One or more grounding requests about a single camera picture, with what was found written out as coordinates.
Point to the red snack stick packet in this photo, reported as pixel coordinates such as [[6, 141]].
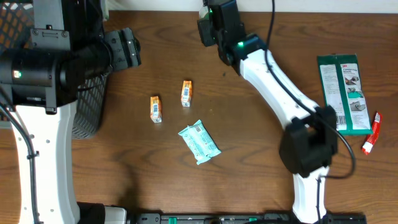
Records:
[[373, 137]]

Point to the mint green wipes pack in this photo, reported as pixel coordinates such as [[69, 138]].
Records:
[[199, 142]]

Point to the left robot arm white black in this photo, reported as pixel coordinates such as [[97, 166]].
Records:
[[55, 60]]

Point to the orange small carton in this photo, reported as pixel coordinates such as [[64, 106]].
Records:
[[155, 109], [186, 95]]

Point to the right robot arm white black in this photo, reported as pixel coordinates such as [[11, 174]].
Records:
[[309, 141]]

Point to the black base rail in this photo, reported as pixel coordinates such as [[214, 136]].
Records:
[[282, 217]]

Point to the green 3M glove package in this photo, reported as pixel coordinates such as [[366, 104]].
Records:
[[342, 90]]

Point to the grey plastic mesh basket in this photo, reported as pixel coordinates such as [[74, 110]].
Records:
[[17, 19]]

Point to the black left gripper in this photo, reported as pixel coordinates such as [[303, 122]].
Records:
[[124, 51]]

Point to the white barcode scanner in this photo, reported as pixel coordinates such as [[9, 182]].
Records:
[[203, 12]]

